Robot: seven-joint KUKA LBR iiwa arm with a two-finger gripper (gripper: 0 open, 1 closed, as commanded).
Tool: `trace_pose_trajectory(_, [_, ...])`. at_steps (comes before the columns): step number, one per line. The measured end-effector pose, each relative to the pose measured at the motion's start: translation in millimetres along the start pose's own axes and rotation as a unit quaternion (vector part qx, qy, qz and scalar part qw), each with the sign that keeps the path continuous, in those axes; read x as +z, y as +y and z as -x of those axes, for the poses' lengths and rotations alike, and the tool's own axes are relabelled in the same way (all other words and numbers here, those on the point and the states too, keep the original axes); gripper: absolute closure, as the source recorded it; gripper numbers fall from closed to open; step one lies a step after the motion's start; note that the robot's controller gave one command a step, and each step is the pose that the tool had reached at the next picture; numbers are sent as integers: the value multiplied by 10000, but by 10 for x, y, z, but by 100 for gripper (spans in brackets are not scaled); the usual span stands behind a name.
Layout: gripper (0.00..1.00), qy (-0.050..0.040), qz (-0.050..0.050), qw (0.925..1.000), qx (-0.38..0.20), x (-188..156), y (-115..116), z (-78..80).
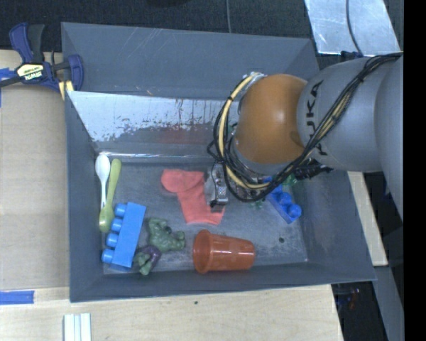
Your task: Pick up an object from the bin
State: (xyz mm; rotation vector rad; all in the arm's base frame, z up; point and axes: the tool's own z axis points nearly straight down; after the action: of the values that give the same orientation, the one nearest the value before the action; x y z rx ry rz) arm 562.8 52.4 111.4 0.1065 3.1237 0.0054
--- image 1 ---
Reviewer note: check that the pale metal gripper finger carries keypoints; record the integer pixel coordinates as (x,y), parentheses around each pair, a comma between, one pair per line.
(221,192)
(216,175)

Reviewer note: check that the red cloth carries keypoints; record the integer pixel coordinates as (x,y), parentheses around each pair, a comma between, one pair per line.
(193,197)

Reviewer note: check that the small blue toy brick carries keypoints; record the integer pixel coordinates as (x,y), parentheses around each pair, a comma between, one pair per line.
(285,204)

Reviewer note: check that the orange plastic cup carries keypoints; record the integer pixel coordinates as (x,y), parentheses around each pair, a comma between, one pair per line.
(223,252)

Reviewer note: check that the green toy figure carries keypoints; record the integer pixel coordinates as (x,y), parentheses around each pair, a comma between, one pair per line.
(165,238)

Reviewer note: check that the large blue toy brick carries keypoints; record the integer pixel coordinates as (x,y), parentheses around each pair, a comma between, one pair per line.
(129,233)

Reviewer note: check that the green plastic spoon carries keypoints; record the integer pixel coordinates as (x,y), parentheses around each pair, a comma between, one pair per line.
(113,183)

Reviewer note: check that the grey metal bin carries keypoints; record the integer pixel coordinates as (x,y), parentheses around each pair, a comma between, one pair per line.
(184,66)

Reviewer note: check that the white plastic spoon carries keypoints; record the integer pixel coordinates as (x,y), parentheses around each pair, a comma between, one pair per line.
(102,169)

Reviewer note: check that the pale brown flat board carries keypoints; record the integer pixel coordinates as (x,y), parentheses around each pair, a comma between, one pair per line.
(32,190)

